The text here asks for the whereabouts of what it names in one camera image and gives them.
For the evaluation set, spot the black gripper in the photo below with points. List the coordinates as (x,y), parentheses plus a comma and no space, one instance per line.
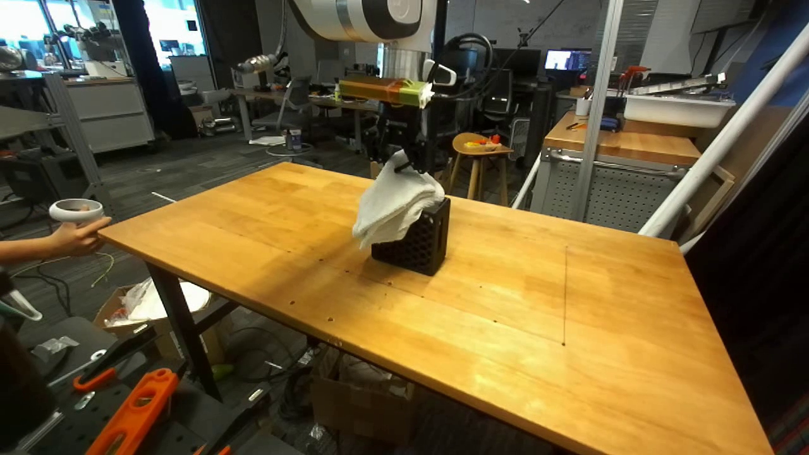
(400,128)

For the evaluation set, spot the light grey towel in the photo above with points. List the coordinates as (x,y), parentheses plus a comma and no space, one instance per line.
(394,204)

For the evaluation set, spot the black perforated basket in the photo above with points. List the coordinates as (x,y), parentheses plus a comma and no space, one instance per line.
(421,244)

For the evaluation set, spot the white VR controller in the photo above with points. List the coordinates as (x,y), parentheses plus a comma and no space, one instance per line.
(77,209)

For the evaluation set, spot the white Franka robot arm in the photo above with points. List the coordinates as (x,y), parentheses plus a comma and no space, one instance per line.
(355,17)

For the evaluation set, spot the bare operator forearm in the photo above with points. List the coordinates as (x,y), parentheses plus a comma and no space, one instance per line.
(26,251)

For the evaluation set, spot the bare operator hand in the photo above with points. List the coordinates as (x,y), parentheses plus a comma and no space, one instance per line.
(79,238)

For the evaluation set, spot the orange and yellow toys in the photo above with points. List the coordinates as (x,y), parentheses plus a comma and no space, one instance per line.
(480,143)

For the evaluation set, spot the round wooden stool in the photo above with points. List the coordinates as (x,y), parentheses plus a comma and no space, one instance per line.
(500,152)

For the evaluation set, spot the black metal stand pole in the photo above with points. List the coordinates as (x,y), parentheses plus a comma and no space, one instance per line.
(441,26)

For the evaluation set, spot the computer monitor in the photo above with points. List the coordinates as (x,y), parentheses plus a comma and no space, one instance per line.
(566,58)

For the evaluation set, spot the white metal pole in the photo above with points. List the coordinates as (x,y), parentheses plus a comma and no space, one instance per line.
(723,134)
(599,103)

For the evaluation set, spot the wooden workbench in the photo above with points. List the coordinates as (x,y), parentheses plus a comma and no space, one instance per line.
(623,143)

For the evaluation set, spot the perforated metal panel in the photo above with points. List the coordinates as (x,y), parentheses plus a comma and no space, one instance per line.
(623,197)

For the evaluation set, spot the dark item with red top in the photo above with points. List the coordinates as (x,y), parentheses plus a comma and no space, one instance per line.
(632,77)

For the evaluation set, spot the brown cardboard box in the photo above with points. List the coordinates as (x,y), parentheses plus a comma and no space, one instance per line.
(362,412)

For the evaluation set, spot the white plastic bin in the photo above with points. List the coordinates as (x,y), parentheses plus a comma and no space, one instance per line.
(673,110)

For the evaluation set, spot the black metal table leg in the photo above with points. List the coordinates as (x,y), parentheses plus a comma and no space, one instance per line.
(179,329)

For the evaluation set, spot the white plastic bag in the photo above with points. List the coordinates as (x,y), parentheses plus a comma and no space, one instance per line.
(160,304)

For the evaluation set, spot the grey metal cabinet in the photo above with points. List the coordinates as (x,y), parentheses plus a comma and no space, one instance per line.
(110,115)

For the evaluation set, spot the orange plastic level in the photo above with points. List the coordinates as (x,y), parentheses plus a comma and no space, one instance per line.
(134,412)

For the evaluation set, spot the person grey trousers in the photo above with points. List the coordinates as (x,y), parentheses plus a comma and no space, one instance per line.
(20,395)

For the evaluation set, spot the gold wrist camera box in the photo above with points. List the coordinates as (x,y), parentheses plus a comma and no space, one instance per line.
(379,93)

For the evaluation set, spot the grey metal shelf frame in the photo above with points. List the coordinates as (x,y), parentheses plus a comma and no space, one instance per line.
(20,122)

